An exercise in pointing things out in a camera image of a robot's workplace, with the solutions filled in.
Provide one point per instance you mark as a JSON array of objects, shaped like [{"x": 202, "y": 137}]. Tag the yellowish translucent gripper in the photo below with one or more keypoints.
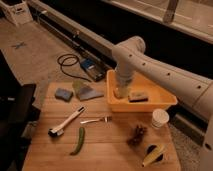
[{"x": 121, "y": 91}]

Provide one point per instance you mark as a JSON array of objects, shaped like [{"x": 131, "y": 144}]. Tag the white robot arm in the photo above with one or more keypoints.
[{"x": 194, "y": 91}]

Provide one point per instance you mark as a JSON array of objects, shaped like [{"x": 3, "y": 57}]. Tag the dark sponge in tray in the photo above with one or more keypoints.
[{"x": 137, "y": 96}]

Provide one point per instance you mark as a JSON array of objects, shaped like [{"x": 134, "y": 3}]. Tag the yellow plastic tray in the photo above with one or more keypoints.
[{"x": 158, "y": 97}]

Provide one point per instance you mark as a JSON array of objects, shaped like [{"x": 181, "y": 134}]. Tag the silver fork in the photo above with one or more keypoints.
[{"x": 103, "y": 119}]

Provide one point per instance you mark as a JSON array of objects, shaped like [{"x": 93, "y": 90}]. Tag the grey-green folded cloth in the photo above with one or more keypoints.
[{"x": 85, "y": 92}]

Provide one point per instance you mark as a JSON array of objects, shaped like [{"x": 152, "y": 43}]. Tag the blue device on floor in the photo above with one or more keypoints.
[{"x": 87, "y": 64}]

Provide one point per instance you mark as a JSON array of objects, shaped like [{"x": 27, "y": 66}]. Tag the dark grape bunch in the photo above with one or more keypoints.
[{"x": 137, "y": 136}]

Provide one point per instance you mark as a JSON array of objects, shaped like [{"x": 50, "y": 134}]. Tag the white cup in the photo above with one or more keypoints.
[{"x": 159, "y": 118}]

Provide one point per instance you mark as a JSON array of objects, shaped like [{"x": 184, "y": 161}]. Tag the green cucumber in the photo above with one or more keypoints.
[{"x": 80, "y": 142}]

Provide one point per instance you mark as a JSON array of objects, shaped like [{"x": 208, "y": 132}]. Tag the blue sponge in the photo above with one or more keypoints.
[{"x": 63, "y": 94}]

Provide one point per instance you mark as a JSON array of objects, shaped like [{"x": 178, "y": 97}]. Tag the small black bowl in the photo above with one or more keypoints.
[{"x": 154, "y": 154}]

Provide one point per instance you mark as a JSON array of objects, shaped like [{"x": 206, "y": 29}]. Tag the yellow corn cob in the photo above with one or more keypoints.
[{"x": 150, "y": 148}]

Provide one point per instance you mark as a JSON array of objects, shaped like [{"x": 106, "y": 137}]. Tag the black chair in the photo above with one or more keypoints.
[{"x": 16, "y": 110}]

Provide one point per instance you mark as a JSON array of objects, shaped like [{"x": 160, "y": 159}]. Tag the white box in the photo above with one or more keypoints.
[{"x": 18, "y": 14}]

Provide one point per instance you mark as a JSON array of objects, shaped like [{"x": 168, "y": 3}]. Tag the metal floor rail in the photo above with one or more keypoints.
[{"x": 86, "y": 42}]

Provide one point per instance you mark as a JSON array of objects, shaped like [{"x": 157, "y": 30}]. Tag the white-handled black brush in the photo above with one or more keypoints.
[{"x": 59, "y": 129}]

